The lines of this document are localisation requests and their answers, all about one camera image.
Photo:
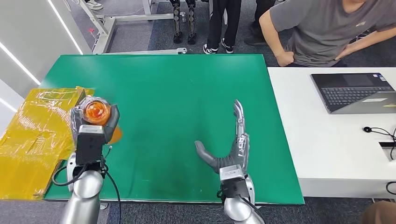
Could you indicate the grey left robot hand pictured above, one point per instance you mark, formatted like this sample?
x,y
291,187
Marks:
x,y
113,123

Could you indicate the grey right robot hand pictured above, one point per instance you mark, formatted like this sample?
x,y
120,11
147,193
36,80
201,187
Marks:
x,y
239,151

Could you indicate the orange juice bottle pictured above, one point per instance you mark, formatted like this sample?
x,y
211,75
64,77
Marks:
x,y
96,112

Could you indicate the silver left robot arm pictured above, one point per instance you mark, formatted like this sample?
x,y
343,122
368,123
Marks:
x,y
83,191

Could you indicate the green table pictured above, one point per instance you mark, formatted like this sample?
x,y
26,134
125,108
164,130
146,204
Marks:
x,y
170,92

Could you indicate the yellow taped cardboard box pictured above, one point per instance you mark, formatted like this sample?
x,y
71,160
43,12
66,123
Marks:
x,y
31,139

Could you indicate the white desk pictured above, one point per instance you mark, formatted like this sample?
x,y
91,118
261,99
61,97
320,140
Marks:
x,y
325,154

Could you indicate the person's white shoe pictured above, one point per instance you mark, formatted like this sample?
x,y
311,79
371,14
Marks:
x,y
94,4

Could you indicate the black humanoid robot leg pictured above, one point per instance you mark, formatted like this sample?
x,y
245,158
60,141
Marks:
x,y
191,18
177,18

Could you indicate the dark grey laptop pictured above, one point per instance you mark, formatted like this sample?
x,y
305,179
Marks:
x,y
349,92

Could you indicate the person with dark shoe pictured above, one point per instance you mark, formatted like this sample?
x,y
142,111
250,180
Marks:
x,y
258,28

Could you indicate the person in black trousers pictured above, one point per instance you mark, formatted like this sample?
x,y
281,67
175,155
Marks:
x,y
216,24

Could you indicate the person in grey shirt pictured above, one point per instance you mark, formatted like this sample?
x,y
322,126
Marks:
x,y
321,31

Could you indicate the brown rounded object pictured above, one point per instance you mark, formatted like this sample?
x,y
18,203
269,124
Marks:
x,y
379,215

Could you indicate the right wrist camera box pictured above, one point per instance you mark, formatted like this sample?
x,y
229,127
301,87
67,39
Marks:
x,y
232,173

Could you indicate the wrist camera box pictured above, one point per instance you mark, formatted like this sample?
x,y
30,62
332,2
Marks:
x,y
89,145
232,173

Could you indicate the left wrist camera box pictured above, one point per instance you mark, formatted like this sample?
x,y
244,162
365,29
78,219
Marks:
x,y
89,145

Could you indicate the white metal stand frame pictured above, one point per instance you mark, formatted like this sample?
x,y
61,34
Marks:
x,y
105,31

